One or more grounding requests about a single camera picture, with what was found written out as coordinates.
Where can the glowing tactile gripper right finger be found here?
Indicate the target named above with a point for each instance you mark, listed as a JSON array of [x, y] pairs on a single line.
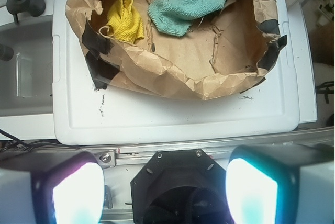
[[281, 183]]

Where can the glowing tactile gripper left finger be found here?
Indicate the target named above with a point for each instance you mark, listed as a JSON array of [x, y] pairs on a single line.
[[51, 187]]

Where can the yellow knitted cloth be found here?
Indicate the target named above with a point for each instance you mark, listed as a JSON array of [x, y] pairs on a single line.
[[124, 22]]

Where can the teal knitted cloth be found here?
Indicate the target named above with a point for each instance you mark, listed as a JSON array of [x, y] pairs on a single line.
[[174, 17]]

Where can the white plastic bin lid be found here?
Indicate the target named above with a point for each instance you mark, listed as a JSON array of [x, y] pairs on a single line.
[[85, 115]]

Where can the white sink basin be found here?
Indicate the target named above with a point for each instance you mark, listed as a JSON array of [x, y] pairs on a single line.
[[26, 79]]

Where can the crumpled brown paper bag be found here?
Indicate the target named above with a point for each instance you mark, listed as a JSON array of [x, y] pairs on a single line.
[[226, 52]]

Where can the grey faucet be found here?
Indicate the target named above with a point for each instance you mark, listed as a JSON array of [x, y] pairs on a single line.
[[34, 8]]

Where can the aluminium extrusion rail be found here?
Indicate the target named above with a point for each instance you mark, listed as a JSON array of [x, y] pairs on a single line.
[[113, 155]]

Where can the black octagonal mount base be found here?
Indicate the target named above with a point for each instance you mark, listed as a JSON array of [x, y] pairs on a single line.
[[180, 189]]

